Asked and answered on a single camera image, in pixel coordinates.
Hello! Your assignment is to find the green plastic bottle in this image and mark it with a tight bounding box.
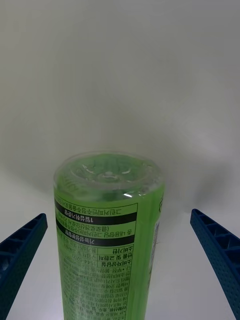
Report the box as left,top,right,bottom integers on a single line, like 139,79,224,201
52,150,166,320

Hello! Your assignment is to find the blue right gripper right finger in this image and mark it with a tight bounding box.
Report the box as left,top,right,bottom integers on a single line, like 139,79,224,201
190,208,240,320

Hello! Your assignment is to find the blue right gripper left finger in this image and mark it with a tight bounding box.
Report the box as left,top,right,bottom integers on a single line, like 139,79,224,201
0,212,49,320

